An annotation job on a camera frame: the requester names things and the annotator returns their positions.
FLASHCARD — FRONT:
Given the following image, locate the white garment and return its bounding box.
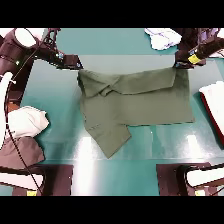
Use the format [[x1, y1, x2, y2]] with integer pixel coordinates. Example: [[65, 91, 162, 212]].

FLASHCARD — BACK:
[[4, 105, 51, 140], [144, 28, 183, 51], [198, 80, 224, 132]]

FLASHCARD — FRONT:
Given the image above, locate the black cable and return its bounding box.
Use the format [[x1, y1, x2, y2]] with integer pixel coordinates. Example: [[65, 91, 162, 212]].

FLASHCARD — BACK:
[[3, 28, 46, 197]]

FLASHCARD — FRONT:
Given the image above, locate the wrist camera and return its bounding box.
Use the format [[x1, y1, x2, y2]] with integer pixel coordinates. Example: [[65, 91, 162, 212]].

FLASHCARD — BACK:
[[42, 28, 63, 52], [178, 28, 202, 51]]

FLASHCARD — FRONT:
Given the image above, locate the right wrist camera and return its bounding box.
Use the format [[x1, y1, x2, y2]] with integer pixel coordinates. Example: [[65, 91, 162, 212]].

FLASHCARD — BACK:
[[178, 28, 202, 51]]

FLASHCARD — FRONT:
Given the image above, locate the olive green polo shirt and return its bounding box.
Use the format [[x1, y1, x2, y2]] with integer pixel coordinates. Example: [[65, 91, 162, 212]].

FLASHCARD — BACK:
[[77, 66, 196, 160]]

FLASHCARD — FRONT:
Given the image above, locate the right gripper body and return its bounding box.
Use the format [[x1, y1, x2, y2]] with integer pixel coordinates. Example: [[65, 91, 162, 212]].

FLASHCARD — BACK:
[[173, 49, 201, 70]]

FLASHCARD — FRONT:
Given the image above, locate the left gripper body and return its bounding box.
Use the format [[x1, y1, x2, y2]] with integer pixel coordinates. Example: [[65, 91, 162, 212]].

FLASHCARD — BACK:
[[61, 54, 83, 71]]

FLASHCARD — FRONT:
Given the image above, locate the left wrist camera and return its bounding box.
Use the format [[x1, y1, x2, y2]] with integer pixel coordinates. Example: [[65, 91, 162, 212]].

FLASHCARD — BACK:
[[42, 28, 63, 52]]

